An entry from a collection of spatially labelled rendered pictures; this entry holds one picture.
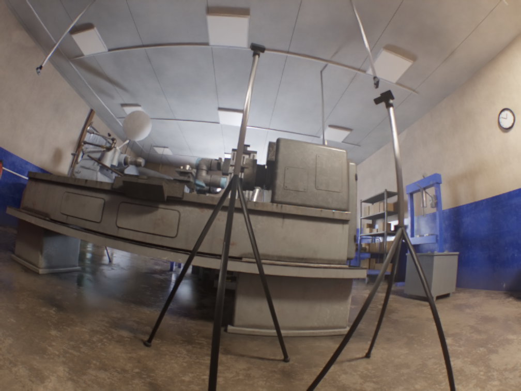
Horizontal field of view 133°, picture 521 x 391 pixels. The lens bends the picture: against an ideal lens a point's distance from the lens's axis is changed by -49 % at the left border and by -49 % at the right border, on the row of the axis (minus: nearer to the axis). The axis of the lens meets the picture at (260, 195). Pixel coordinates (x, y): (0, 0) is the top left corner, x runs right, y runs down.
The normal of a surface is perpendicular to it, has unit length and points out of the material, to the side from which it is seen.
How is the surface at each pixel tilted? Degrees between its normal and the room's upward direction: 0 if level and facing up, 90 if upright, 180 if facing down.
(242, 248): 90
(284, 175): 90
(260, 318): 90
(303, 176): 90
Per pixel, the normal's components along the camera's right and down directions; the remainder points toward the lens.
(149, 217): 0.09, -0.22
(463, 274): -0.99, -0.12
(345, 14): -0.11, 0.97
